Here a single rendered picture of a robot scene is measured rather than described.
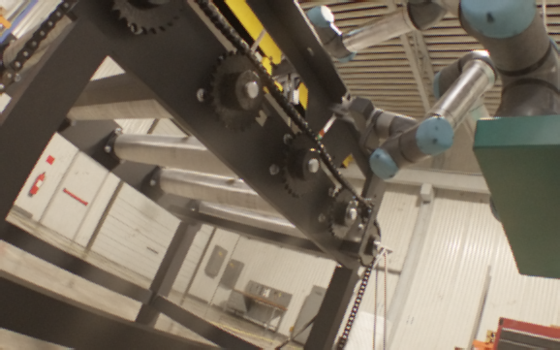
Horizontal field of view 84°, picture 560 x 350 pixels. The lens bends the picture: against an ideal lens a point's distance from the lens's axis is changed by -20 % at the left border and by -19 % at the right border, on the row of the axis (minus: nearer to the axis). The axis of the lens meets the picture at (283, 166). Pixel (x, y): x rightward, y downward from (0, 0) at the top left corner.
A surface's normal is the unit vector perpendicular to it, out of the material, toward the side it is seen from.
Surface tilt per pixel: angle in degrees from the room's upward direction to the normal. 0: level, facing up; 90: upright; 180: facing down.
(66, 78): 90
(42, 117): 90
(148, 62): 90
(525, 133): 90
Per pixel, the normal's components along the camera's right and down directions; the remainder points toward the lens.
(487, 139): -0.60, -0.52
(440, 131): 0.35, -0.24
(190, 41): 0.80, 0.09
